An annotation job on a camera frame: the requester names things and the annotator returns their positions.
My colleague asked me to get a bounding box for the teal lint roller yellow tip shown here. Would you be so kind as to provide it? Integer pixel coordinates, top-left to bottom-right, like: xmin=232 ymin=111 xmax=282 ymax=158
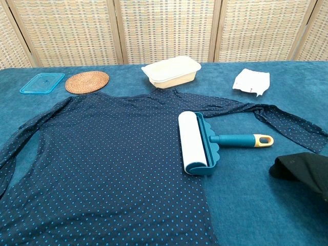
xmin=178 ymin=111 xmax=274 ymax=176

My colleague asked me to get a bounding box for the white rectangular plastic container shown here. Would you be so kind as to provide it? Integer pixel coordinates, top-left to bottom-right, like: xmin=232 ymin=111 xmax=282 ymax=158
xmin=141 ymin=56 xmax=202 ymax=90

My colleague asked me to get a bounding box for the navy polka dot shirt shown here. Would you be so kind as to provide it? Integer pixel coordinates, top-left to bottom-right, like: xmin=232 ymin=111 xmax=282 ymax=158
xmin=0 ymin=88 xmax=328 ymax=246

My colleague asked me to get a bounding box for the round woven rattan coaster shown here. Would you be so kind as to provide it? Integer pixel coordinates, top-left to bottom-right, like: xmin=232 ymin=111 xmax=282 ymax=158
xmin=65 ymin=71 xmax=110 ymax=95

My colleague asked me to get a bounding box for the woven bamboo folding screen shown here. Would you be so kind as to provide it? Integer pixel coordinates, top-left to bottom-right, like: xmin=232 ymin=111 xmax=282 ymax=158
xmin=0 ymin=0 xmax=328 ymax=69

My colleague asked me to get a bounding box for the crumpled white paper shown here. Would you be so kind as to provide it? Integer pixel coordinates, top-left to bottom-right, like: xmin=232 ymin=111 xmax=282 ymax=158
xmin=232 ymin=68 xmax=271 ymax=98

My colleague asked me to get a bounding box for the teal plush table cloth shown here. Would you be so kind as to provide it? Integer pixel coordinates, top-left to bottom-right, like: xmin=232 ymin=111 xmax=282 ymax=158
xmin=0 ymin=60 xmax=328 ymax=246

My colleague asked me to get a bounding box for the blue transparent plastic lid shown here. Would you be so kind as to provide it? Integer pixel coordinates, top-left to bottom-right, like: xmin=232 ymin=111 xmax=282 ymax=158
xmin=19 ymin=73 xmax=66 ymax=94

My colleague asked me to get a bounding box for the black cap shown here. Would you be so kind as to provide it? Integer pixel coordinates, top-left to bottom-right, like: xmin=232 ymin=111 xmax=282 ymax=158
xmin=269 ymin=152 xmax=328 ymax=203

